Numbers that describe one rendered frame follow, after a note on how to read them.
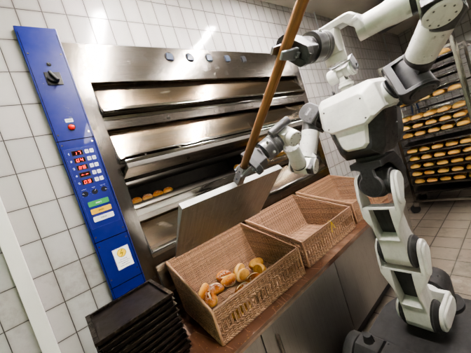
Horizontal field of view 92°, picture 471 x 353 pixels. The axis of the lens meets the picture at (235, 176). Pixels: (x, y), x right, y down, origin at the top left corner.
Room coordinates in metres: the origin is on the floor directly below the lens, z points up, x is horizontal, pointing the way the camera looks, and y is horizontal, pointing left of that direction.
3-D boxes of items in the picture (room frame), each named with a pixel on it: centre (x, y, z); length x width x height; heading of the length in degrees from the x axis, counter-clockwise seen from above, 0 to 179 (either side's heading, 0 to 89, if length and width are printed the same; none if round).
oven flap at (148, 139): (1.76, -0.15, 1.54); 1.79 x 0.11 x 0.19; 126
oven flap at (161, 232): (1.76, -0.15, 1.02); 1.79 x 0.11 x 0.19; 126
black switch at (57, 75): (1.10, 0.67, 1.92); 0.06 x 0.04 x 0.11; 126
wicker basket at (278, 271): (1.20, 0.16, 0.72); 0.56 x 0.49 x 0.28; 125
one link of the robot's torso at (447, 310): (1.08, -0.70, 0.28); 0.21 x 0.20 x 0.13; 126
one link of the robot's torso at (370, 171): (1.05, -0.66, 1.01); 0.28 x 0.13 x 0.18; 126
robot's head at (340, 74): (1.01, -0.58, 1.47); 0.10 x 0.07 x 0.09; 32
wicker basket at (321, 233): (1.56, -0.32, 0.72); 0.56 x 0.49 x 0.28; 125
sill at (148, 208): (1.78, -0.14, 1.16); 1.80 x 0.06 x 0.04; 126
